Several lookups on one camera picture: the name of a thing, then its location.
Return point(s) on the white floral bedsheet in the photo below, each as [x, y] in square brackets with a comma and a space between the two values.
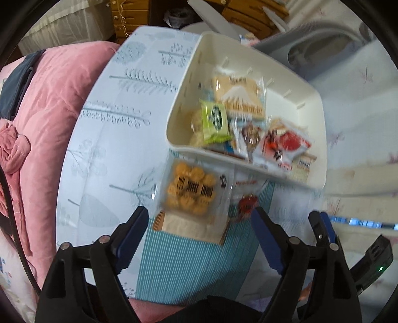
[357, 149]

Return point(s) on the white leaf print lap table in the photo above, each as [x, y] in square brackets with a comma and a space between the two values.
[124, 149]

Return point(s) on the striped beige snack packet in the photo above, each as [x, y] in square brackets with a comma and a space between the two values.
[303, 167]

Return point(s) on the clear brown snack packet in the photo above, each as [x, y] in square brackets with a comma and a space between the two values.
[250, 138]

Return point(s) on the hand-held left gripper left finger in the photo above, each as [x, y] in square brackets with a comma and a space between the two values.
[132, 242]

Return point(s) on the golden cookie clear packet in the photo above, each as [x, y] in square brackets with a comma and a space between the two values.
[189, 186]

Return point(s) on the red white snack packet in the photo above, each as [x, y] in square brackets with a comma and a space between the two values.
[286, 144]

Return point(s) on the green snack packet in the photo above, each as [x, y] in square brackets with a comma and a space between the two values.
[214, 119]

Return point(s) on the wooden desk with drawers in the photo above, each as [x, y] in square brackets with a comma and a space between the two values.
[248, 15]

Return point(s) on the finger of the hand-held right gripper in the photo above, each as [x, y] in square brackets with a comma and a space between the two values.
[320, 226]

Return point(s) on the teal striped mat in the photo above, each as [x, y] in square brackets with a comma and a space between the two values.
[186, 267]

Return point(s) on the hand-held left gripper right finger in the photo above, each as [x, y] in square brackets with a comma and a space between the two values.
[267, 245]

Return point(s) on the trash bin with plastic bag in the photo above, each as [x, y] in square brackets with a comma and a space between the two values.
[175, 18]

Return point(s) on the brown paper packet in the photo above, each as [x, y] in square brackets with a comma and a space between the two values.
[189, 229]

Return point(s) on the clear red print packet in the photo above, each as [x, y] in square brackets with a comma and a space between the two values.
[247, 202]

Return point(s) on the grey office chair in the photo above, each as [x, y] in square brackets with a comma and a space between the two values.
[311, 40]

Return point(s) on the pink blanket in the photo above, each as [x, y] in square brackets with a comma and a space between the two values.
[56, 108]

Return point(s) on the white plastic basket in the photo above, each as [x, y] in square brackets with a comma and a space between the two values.
[242, 59]

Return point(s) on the dark blue cloth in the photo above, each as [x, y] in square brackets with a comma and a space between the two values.
[18, 87]

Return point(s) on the pale round cookie packet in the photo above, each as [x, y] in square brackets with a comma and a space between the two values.
[196, 130]

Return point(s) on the white pleated cloth cover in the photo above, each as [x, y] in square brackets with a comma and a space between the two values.
[62, 21]

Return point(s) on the beige mountain print snack packet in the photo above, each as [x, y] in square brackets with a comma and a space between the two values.
[239, 96]

